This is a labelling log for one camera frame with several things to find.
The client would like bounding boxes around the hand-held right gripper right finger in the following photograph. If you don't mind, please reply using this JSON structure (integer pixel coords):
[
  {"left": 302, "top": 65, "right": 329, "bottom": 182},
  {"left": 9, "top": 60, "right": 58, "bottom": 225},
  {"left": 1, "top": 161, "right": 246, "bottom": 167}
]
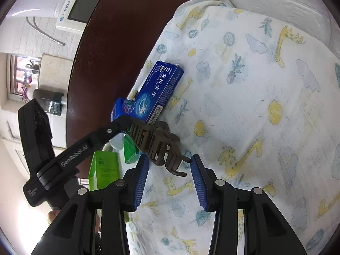
[{"left": 191, "top": 154, "right": 309, "bottom": 255}]

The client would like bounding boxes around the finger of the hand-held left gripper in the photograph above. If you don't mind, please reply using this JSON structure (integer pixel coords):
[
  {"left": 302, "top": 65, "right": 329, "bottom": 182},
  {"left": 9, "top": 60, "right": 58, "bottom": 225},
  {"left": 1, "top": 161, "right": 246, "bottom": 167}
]
[{"left": 79, "top": 115, "right": 139, "bottom": 150}]

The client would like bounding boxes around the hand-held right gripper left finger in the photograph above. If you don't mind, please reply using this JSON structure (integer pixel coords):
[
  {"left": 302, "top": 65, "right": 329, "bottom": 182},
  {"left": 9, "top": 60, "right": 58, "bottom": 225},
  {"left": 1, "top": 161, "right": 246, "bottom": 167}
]
[{"left": 31, "top": 154, "right": 150, "bottom": 255}]

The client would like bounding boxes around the green cardboard box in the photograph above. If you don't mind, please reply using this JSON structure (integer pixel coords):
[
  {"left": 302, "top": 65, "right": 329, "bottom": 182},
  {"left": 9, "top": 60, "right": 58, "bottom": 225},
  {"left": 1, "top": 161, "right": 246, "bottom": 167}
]
[{"left": 88, "top": 150, "right": 121, "bottom": 192}]

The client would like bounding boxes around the grey hair claw clip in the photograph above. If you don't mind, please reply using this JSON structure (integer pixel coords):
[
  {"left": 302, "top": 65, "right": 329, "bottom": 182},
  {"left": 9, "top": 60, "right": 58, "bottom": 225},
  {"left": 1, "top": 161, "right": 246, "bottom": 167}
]
[{"left": 127, "top": 121, "right": 192, "bottom": 177}]

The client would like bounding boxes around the person's left hand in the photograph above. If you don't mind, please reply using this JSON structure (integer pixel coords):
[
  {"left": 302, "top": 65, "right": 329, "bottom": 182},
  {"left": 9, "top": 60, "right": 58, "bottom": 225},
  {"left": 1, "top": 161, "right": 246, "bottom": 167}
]
[{"left": 48, "top": 209, "right": 61, "bottom": 224}]

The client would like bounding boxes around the small white bottle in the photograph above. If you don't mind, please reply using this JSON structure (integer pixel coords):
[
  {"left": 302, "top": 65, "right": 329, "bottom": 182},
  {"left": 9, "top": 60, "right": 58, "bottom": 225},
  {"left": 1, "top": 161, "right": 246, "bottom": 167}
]
[{"left": 110, "top": 135, "right": 125, "bottom": 151}]

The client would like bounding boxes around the small blue box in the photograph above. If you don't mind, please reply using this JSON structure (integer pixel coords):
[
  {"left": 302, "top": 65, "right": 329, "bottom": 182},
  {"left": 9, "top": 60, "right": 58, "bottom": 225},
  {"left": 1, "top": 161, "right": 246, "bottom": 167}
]
[{"left": 111, "top": 98, "right": 137, "bottom": 123}]

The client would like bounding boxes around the small green box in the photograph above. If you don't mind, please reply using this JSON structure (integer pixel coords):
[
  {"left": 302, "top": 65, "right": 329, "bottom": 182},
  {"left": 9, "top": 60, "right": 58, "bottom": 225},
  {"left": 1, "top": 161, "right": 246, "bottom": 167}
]
[{"left": 123, "top": 134, "right": 140, "bottom": 164}]

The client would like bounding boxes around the white vase with flowers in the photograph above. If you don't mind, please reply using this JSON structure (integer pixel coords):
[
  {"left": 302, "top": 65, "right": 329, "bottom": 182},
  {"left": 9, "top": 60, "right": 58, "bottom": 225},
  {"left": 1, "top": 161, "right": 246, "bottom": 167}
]
[{"left": 21, "top": 84, "right": 39, "bottom": 103}]

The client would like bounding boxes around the long blue medicine box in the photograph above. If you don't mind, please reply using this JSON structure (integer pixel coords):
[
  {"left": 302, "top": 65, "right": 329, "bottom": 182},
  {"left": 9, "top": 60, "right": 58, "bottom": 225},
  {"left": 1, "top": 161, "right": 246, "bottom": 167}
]
[{"left": 127, "top": 61, "right": 184, "bottom": 124}]

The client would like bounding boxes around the small window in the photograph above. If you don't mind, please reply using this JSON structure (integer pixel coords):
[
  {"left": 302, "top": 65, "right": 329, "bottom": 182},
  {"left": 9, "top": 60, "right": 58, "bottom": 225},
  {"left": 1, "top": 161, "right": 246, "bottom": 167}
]
[{"left": 10, "top": 54, "right": 41, "bottom": 96}]

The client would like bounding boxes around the beige stone panel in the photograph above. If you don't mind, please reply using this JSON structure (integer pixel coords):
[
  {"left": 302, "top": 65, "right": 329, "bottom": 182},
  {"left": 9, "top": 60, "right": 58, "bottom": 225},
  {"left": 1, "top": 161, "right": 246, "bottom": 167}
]
[{"left": 37, "top": 54, "right": 75, "bottom": 104}]

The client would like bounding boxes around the dark brown wooden headboard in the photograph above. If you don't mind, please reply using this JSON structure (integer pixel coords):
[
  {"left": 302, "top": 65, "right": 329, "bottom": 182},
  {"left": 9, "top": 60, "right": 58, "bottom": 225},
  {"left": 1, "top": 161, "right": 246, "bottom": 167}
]
[{"left": 52, "top": 0, "right": 206, "bottom": 149}]

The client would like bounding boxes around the giraffe printed blanket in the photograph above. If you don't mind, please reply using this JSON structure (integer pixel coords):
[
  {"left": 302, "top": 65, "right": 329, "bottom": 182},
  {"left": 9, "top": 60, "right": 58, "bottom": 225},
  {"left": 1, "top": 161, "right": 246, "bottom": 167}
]
[{"left": 102, "top": 0, "right": 340, "bottom": 255}]

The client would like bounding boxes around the dark wall-mounted box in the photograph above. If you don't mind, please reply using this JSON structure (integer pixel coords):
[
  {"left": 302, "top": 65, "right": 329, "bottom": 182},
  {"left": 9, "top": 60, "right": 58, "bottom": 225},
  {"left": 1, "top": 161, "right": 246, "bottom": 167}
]
[{"left": 33, "top": 88, "right": 64, "bottom": 116}]

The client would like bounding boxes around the metal hose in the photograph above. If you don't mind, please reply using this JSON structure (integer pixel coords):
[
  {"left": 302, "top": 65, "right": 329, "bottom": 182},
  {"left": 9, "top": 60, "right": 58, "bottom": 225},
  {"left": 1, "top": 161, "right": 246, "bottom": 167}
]
[{"left": 26, "top": 16, "right": 66, "bottom": 47}]

